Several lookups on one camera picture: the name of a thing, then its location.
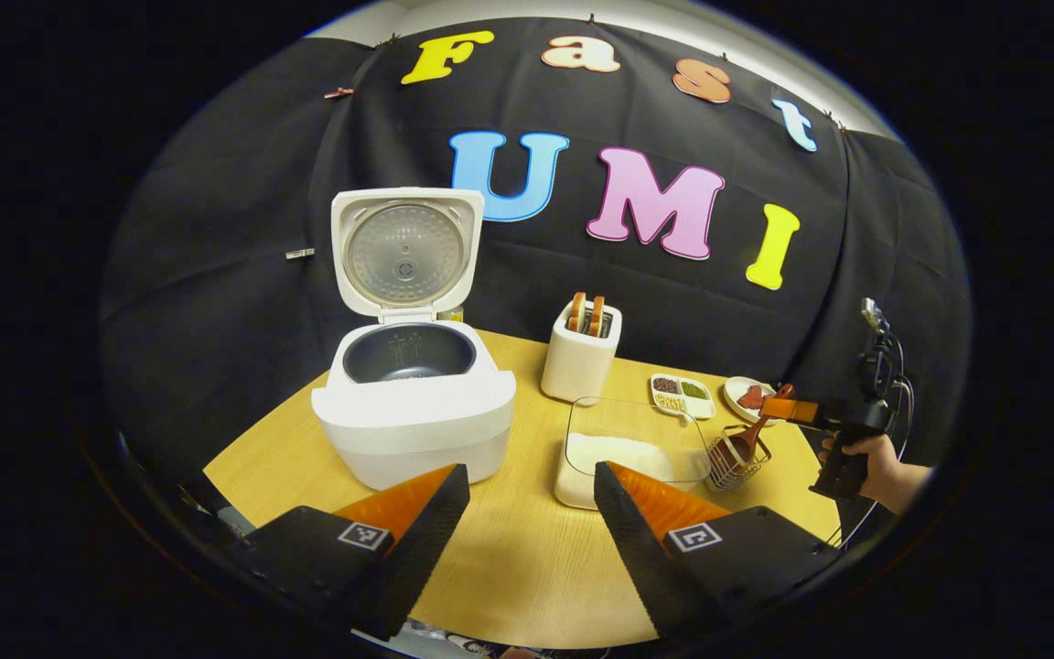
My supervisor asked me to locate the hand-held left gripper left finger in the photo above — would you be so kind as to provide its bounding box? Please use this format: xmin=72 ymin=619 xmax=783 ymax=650
xmin=234 ymin=463 xmax=471 ymax=642

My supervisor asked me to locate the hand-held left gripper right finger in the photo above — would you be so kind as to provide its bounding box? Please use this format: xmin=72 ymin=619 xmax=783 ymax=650
xmin=594 ymin=460 xmax=844 ymax=642

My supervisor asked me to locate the brown wooden spoon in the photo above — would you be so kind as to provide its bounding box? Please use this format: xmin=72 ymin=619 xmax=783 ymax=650
xmin=715 ymin=383 xmax=796 ymax=468

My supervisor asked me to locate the wire chopstick holder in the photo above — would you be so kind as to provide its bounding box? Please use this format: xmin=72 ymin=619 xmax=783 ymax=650
xmin=708 ymin=425 xmax=772 ymax=491

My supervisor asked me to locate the white rice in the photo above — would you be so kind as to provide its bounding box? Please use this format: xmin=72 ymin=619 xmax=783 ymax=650
xmin=564 ymin=432 xmax=680 ymax=486

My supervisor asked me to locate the white rice cooker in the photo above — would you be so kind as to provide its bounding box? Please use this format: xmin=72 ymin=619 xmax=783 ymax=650
xmin=311 ymin=188 xmax=518 ymax=492

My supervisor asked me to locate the round white plate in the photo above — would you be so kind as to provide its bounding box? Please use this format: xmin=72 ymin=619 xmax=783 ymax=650
xmin=725 ymin=376 xmax=780 ymax=427

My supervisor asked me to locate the white divided bean dish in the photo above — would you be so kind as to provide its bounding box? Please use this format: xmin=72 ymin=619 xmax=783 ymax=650
xmin=650 ymin=373 xmax=716 ymax=420

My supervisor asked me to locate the clear glass dish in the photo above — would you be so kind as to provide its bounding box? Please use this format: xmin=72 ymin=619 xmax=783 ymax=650
xmin=554 ymin=396 xmax=713 ymax=511

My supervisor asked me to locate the white toaster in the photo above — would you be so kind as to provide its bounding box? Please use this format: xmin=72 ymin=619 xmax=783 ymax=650
xmin=541 ymin=293 xmax=623 ymax=404

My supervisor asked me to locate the black backdrop cloth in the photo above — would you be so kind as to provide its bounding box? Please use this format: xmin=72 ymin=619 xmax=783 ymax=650
xmin=97 ymin=16 xmax=974 ymax=513

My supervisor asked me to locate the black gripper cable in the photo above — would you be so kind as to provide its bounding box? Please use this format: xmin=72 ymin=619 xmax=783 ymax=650
xmin=834 ymin=329 xmax=914 ymax=550

